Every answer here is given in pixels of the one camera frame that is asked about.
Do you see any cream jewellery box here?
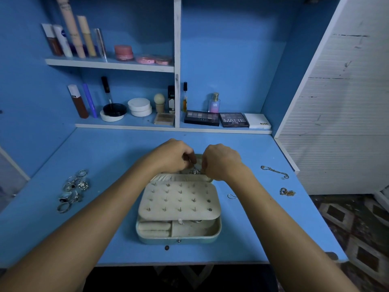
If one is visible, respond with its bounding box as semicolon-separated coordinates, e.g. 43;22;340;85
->
135;154;222;245

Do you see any white shelf unit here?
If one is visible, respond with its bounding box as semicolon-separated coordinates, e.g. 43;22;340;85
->
44;0;341;135

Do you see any blue cosmetic tube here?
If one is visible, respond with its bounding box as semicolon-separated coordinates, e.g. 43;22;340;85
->
83;83;98;118

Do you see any pink round jar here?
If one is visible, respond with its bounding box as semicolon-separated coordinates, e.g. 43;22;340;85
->
114;45;135;61

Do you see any white slatted cabinet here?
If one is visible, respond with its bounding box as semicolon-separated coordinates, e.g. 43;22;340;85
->
274;0;389;195

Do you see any black lettered eyeshadow palette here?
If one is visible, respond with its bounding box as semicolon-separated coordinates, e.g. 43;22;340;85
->
219;113;250;128

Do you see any white flat box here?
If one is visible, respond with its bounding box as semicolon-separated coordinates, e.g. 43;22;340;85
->
244;114;272;130

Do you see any square brown powder compact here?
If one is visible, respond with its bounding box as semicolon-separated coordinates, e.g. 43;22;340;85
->
154;112;176;127

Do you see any white tube blue label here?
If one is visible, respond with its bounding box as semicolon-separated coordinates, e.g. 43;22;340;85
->
52;25;74;58

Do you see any white round cream jar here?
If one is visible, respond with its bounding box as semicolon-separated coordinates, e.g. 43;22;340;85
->
128;97;153;117

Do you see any black makeup brush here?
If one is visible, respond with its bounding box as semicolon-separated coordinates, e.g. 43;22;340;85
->
101;76;113;106

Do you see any person's right hand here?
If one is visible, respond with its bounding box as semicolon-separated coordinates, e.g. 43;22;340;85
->
201;143;248;184

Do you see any person's dark clothing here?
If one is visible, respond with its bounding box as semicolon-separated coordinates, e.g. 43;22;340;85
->
85;264;280;292

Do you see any brown lipstick tube white cap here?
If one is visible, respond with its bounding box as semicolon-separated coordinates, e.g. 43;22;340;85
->
67;84;90;119

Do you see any pile of silver rings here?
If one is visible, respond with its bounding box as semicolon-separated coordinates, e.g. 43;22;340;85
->
57;170;90;213

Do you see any white framed marbled panel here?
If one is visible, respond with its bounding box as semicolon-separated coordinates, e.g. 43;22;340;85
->
0;146;30;210

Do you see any white bowl black inside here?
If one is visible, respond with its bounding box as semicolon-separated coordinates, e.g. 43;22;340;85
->
100;103;128;122

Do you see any person's left forearm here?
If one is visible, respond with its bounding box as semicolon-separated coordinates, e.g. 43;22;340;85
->
0;162;160;292

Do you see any silver link chain bracelet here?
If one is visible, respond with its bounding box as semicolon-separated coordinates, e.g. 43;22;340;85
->
261;165;290;179

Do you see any dark eyeshadow palette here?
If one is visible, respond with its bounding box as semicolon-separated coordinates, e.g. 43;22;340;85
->
184;110;221;127

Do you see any small pink perfume bottle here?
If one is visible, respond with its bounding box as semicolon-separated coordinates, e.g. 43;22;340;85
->
208;93;220;114

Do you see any short beige cosmetic tube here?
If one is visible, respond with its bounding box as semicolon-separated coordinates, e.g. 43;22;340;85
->
77;15;98;58

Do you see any person's right forearm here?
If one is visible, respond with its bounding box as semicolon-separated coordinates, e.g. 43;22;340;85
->
228;170;359;292

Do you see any tall beige cosmetic tube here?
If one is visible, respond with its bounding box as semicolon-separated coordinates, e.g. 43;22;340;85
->
55;0;86;59

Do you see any person's left hand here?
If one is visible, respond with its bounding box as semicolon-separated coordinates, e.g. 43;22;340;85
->
145;139;197;176

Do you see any beige makeup sponge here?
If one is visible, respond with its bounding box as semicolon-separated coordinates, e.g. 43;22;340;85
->
154;93;166;114

